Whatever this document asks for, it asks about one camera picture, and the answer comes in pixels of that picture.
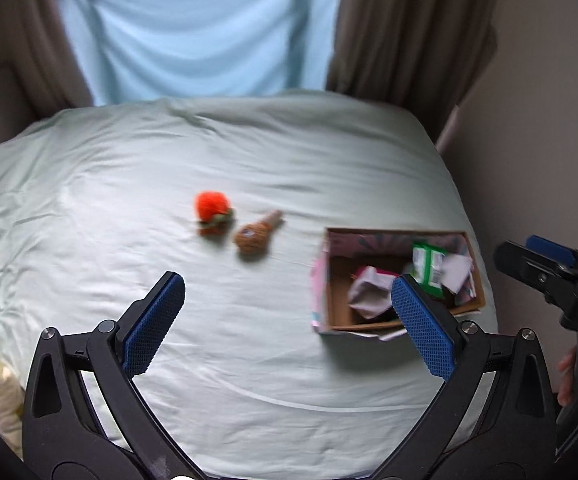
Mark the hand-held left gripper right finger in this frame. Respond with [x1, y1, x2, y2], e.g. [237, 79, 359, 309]
[378, 274, 557, 480]

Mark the white grey sock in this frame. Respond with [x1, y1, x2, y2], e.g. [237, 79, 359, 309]
[441, 253, 473, 294]

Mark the person's right hand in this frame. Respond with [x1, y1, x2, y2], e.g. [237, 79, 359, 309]
[557, 350, 578, 407]

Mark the brown curtain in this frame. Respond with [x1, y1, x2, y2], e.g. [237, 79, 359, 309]
[0, 0, 96, 111]
[325, 0, 500, 147]

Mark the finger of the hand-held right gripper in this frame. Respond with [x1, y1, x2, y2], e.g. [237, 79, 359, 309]
[493, 240, 578, 307]
[525, 234, 578, 281]

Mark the cardboard box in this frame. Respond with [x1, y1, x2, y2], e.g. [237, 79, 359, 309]
[310, 227, 488, 344]

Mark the brown knitted toy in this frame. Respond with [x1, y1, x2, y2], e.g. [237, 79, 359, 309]
[233, 209, 285, 255]

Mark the orange knitted toy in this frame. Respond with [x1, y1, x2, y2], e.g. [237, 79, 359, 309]
[194, 191, 235, 237]

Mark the green wipes packet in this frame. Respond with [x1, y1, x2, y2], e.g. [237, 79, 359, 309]
[411, 241, 448, 294]

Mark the white cloth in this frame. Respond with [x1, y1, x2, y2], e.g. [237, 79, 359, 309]
[347, 266, 400, 320]

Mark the bed with pale green sheet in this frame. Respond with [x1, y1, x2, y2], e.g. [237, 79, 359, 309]
[0, 89, 500, 480]

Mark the light blue hanging cloth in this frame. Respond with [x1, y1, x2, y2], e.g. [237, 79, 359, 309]
[56, 0, 342, 108]

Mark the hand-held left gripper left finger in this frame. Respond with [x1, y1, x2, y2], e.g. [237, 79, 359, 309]
[21, 271, 190, 480]

